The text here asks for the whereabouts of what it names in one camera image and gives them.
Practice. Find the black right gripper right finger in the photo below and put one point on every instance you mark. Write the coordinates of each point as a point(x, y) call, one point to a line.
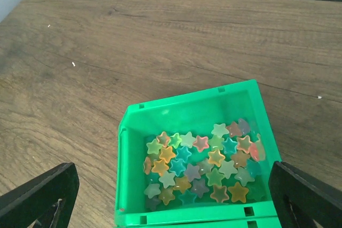
point(302, 200)

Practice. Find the green bin with star candies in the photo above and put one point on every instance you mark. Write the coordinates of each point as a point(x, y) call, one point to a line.
point(201, 159)

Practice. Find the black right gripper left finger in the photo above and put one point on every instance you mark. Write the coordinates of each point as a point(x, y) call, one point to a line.
point(45, 201)

